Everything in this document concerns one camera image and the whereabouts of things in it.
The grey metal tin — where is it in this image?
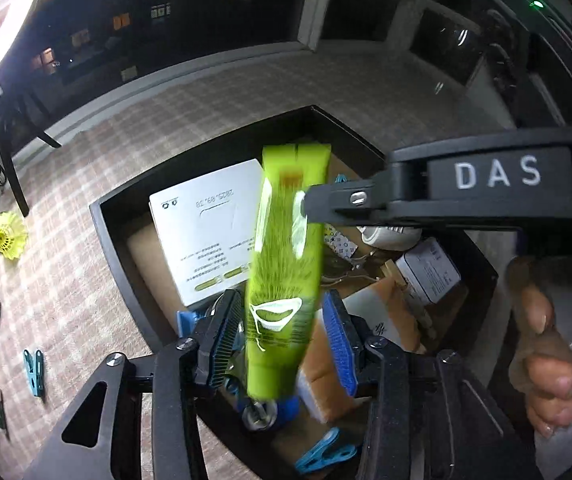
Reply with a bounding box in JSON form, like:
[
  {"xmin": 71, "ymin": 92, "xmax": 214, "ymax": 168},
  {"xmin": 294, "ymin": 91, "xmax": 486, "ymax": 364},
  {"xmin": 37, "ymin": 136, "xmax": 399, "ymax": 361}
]
[{"xmin": 395, "ymin": 237, "xmax": 462, "ymax": 306}]

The person's right hand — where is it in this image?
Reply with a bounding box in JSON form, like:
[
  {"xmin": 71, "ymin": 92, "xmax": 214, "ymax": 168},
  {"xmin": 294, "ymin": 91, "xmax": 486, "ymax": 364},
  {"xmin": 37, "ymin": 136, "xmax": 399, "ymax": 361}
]
[{"xmin": 506, "ymin": 255, "xmax": 572, "ymax": 441}]

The green tube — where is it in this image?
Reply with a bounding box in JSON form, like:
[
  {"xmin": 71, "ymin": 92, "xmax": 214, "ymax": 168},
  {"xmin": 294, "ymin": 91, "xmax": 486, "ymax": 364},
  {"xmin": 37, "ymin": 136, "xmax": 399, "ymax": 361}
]
[{"xmin": 245, "ymin": 142, "xmax": 331, "ymax": 401}]

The wooden clothespin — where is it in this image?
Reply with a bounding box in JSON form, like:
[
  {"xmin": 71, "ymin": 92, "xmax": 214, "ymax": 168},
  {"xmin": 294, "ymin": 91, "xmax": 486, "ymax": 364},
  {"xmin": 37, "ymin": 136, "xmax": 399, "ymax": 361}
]
[{"xmin": 380, "ymin": 259, "xmax": 411, "ymax": 291}]

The white blue patterned packet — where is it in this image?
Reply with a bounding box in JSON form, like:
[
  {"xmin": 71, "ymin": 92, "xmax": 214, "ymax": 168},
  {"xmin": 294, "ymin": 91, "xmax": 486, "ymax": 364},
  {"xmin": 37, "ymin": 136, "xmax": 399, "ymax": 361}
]
[{"xmin": 322, "ymin": 222, "xmax": 361, "ymax": 261}]

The white plug adapter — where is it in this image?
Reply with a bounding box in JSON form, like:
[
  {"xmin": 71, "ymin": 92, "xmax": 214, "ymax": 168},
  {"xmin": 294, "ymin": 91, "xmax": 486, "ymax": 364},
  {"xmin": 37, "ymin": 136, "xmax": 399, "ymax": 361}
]
[{"xmin": 356, "ymin": 225, "xmax": 421, "ymax": 251}]

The yellow shuttlecock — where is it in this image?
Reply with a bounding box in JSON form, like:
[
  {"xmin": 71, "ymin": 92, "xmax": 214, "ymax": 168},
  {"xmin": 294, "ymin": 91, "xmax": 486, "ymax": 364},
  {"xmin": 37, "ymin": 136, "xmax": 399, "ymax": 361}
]
[{"xmin": 0, "ymin": 211, "xmax": 29, "ymax": 261}]

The blue plastic piece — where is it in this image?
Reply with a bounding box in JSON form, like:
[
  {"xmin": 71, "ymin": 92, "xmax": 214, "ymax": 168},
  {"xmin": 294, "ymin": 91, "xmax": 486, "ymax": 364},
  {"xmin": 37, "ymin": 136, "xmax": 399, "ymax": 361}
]
[{"xmin": 176, "ymin": 310, "xmax": 201, "ymax": 338}]

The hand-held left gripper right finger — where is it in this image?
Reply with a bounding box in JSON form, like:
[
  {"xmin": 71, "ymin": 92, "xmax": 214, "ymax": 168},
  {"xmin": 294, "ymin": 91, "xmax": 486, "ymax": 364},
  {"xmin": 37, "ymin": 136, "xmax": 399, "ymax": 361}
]
[{"xmin": 321, "ymin": 289, "xmax": 536, "ymax": 480}]

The plaid cloth desktop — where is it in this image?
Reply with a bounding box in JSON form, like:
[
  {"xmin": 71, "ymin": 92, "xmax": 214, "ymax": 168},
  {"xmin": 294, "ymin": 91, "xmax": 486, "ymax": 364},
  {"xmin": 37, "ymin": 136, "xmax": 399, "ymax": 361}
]
[{"xmin": 0, "ymin": 42, "xmax": 516, "ymax": 480}]

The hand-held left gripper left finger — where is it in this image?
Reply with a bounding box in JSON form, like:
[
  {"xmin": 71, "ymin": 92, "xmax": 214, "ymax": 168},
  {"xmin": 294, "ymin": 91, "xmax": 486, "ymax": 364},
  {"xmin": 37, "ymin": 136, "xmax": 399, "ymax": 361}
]
[{"xmin": 22, "ymin": 289, "xmax": 244, "ymax": 480}]

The teal plastic clip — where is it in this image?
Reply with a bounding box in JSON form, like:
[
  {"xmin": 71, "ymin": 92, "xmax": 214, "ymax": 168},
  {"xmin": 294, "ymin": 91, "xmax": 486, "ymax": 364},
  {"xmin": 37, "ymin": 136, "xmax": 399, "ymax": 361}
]
[
  {"xmin": 295, "ymin": 427, "xmax": 357, "ymax": 476},
  {"xmin": 22, "ymin": 349, "xmax": 47, "ymax": 398}
]

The white box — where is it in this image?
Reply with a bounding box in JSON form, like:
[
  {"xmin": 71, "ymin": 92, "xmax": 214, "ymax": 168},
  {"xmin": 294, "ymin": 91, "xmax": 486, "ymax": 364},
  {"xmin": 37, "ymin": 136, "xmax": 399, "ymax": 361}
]
[{"xmin": 148, "ymin": 158, "xmax": 267, "ymax": 307}]

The orange tissue pack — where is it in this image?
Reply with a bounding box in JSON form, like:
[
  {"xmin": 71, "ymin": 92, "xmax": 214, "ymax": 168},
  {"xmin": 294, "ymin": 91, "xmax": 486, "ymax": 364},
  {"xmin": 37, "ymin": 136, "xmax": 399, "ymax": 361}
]
[{"xmin": 296, "ymin": 275, "xmax": 427, "ymax": 423}]

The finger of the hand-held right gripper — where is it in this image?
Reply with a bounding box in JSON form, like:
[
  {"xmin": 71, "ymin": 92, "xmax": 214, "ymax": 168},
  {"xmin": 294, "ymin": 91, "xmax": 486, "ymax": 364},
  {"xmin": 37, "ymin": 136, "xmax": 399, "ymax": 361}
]
[{"xmin": 300, "ymin": 167, "xmax": 397, "ymax": 226}]

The black storage tray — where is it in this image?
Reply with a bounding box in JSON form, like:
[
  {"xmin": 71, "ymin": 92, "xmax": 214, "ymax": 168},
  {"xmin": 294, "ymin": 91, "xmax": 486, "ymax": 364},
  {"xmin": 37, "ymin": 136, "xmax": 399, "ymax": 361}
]
[{"xmin": 88, "ymin": 105, "xmax": 499, "ymax": 480}]

